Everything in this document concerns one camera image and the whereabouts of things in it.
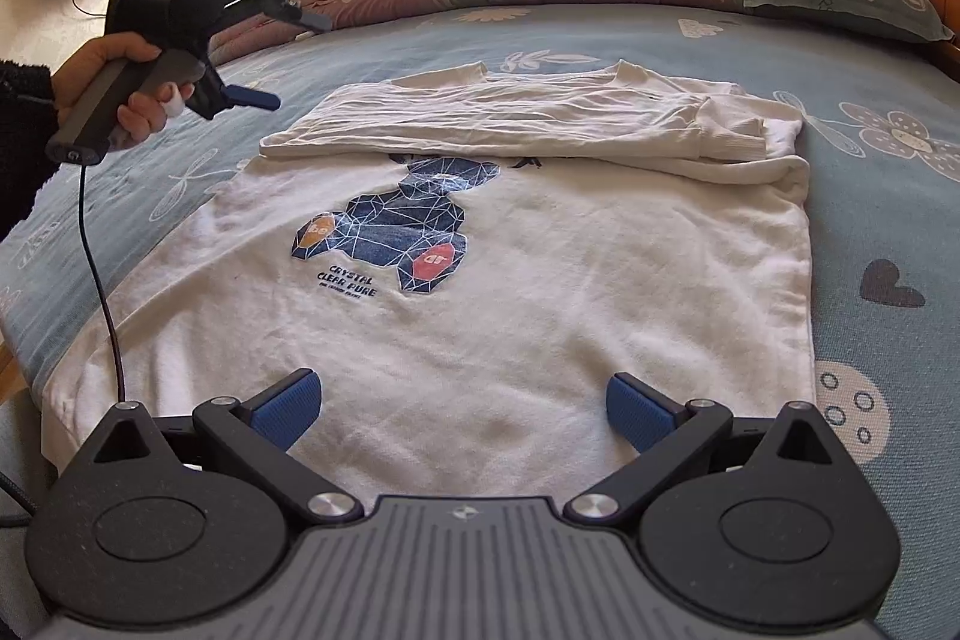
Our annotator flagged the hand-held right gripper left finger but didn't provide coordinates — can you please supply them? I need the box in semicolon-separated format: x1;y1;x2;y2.
73;367;370;526

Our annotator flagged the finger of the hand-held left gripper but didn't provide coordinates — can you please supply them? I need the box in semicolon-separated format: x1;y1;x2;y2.
257;0;332;36
201;82;283;121

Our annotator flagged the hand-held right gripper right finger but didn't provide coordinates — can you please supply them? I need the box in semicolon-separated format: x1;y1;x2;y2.
562;372;857;526

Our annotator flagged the white bear print sweatshirt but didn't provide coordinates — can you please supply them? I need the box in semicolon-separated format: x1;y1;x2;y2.
41;59;818;506

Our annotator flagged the person's left hand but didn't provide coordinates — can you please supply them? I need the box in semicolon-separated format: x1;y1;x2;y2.
54;31;190;151

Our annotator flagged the bed with blue floral sheet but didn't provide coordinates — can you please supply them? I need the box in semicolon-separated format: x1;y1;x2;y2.
0;2;960;640

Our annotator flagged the left hand-held gripper cable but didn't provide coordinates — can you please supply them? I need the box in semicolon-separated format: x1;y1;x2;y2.
75;160;130;405

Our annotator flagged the hand-held gripper cable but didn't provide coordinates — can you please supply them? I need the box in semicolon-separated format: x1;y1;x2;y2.
0;469;40;530
75;160;130;405

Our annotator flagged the right hand-held gripper cable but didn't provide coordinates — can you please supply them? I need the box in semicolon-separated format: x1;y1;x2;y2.
0;469;40;530

